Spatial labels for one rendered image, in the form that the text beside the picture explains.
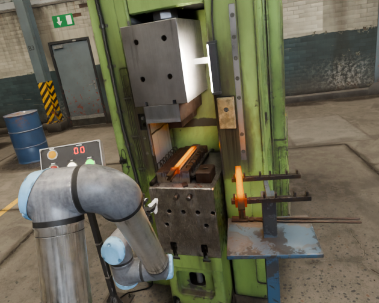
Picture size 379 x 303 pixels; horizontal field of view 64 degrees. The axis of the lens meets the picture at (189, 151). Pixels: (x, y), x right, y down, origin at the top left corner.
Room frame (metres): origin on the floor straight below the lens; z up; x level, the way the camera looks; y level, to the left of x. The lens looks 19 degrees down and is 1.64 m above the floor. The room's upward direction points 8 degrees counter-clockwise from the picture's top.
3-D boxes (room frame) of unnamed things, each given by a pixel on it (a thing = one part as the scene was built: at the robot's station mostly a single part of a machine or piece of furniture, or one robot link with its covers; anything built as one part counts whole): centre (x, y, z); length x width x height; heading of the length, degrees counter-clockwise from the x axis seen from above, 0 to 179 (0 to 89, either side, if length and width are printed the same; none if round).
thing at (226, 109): (1.60, -0.23, 1.27); 0.09 x 0.02 x 0.17; 70
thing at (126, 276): (0.97, 0.30, 0.86); 0.12 x 0.09 x 0.12; 87
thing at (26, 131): (5.58, 2.92, 0.44); 0.59 x 0.59 x 0.88
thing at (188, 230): (1.77, -0.01, 0.69); 0.56 x 0.38 x 0.45; 160
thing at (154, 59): (1.77, 0.00, 1.56); 0.42 x 0.39 x 0.40; 160
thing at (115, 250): (0.98, 0.31, 0.98); 0.12 x 0.09 x 0.10; 160
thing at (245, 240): (1.20, -0.32, 0.75); 0.40 x 0.30 x 0.02; 79
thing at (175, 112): (1.78, 0.04, 1.32); 0.42 x 0.20 x 0.10; 160
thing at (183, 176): (1.78, 0.04, 0.96); 0.42 x 0.20 x 0.09; 160
